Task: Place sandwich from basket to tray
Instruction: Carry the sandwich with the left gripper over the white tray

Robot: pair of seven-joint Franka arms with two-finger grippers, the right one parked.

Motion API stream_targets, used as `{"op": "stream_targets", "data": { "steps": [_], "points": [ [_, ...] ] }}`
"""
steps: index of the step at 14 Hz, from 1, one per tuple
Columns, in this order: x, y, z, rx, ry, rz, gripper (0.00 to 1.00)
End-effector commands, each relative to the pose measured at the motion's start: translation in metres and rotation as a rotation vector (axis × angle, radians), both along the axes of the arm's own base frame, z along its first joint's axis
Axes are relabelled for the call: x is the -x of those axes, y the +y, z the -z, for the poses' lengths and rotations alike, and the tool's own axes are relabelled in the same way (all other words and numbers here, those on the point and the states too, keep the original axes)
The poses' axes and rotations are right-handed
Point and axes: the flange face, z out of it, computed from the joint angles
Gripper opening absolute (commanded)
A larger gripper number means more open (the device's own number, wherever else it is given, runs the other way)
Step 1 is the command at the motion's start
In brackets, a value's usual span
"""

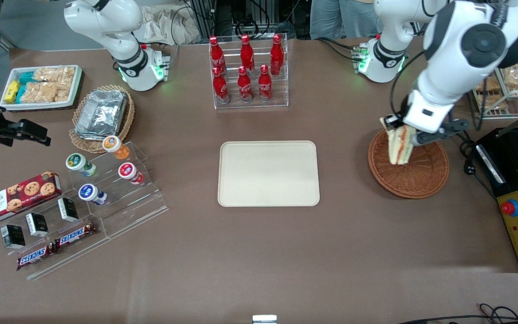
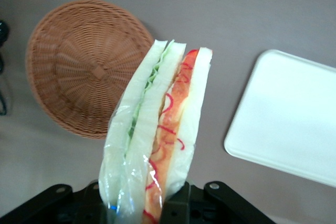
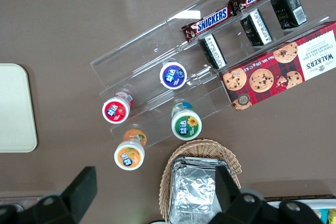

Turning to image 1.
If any red cola bottle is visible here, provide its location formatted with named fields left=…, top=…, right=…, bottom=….
left=270, top=34, right=285, bottom=76
left=258, top=64, right=273, bottom=102
left=209, top=36, right=226, bottom=75
left=237, top=66, right=253, bottom=104
left=212, top=67, right=230, bottom=105
left=240, top=34, right=255, bottom=75

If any small black carton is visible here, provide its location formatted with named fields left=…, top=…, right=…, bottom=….
left=25, top=212, right=49, bottom=238
left=58, top=197, right=80, bottom=222
left=0, top=224, right=26, bottom=250

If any crumpled beige cloth bag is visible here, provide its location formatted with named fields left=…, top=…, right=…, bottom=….
left=133, top=4, right=201, bottom=45

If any triangular sandwich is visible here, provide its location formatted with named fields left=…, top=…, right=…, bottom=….
left=380, top=117, right=418, bottom=166

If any black arm base cable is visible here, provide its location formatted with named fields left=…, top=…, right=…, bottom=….
left=315, top=37, right=363, bottom=61

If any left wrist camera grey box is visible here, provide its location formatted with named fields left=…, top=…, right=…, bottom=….
left=410, top=127, right=449, bottom=147

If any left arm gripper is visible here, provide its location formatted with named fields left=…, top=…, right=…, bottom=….
left=385, top=90, right=469, bottom=137

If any white rectangular snack tray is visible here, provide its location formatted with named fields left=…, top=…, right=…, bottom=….
left=0, top=64, right=84, bottom=112

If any yellow snack packet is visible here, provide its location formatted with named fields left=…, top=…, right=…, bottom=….
left=4, top=80, right=20, bottom=104

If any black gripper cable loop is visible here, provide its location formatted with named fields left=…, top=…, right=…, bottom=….
left=389, top=49, right=426, bottom=118

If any grey arm base cable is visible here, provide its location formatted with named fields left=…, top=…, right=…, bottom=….
left=162, top=4, right=196, bottom=68

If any orange yoghurt bottle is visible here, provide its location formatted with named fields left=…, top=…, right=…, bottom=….
left=102, top=135, right=130, bottom=160

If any black machine base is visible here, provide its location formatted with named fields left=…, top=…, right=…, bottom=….
left=475, top=128, right=518, bottom=274

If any red tartan cookie box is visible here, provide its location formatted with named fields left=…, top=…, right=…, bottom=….
left=0, top=171, right=63, bottom=226

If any clear acrylic stepped stand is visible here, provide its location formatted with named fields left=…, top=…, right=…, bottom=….
left=67, top=141, right=170, bottom=240
left=0, top=193, right=109, bottom=281

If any person in blue jeans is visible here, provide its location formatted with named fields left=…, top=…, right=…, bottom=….
left=309, top=0, right=376, bottom=40

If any black floor cable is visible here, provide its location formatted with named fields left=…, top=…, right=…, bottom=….
left=396, top=304, right=518, bottom=324

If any stack of foil containers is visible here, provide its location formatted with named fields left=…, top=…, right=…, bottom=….
left=74, top=90, right=128, bottom=141

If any Snickers chocolate bar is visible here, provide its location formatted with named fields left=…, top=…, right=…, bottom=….
left=16, top=243, right=58, bottom=271
left=55, top=222, right=98, bottom=249

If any clear acrylic bottle rack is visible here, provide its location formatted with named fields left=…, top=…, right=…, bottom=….
left=209, top=34, right=290, bottom=110

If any white wire rack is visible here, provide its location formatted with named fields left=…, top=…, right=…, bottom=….
left=468, top=45, right=518, bottom=120

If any brown round wicker basket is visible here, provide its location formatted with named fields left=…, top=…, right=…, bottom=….
left=368, top=128, right=450, bottom=199

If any red yoghurt bottle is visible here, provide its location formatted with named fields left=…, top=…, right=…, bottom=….
left=118, top=162, right=144, bottom=185

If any blue yoghurt bottle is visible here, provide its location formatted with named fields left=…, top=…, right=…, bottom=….
left=78, top=184, right=108, bottom=206

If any green yoghurt bottle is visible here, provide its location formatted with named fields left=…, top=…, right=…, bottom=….
left=65, top=153, right=97, bottom=177

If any beige plastic tray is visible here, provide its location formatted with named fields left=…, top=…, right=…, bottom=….
left=218, top=140, right=321, bottom=207

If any light tan wicker basket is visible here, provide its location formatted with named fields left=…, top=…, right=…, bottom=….
left=69, top=85, right=135, bottom=154

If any metal equipment frame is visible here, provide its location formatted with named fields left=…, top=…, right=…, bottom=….
left=183, top=0, right=307, bottom=41

